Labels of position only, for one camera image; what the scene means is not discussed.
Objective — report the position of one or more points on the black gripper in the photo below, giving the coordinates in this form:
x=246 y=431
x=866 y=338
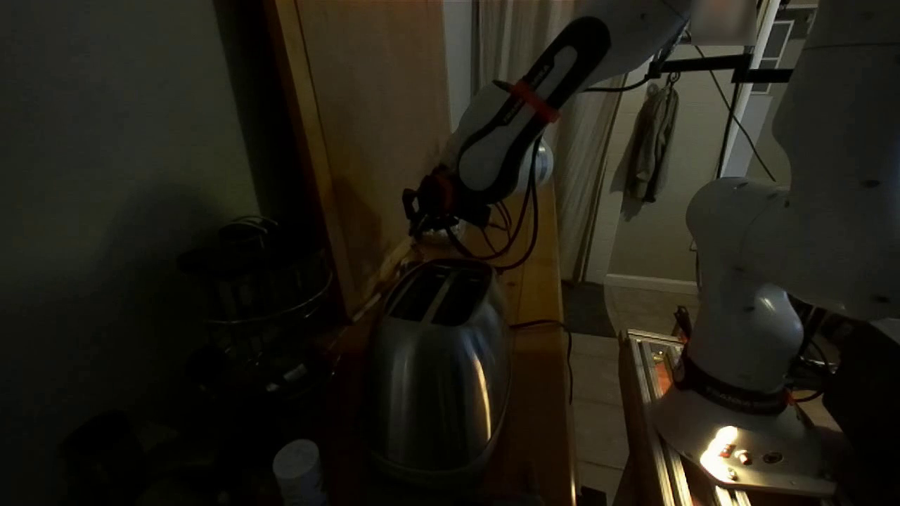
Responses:
x=451 y=199

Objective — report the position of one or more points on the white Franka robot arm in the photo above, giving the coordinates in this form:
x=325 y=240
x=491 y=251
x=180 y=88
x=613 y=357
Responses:
x=825 y=185

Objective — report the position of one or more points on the large wooden panel board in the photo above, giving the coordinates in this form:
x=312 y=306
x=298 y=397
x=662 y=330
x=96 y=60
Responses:
x=374 y=121

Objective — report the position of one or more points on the silver two-slot toaster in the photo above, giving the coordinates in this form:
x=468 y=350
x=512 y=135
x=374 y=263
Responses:
x=436 y=374

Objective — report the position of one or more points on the grey hanging cloth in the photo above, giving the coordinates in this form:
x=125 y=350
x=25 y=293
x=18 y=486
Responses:
x=651 y=143

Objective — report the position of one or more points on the aluminium robot mounting stand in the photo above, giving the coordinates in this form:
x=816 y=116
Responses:
x=648 y=412

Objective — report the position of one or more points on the white plastic bottle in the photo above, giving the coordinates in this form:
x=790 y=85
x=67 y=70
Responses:
x=298 y=473

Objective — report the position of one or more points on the black wall rail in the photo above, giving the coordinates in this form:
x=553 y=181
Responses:
x=704 y=66

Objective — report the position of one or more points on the framed wall picture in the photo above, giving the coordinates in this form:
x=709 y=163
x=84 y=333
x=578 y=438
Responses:
x=720 y=17

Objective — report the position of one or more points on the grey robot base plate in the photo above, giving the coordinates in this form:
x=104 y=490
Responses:
x=748 y=454

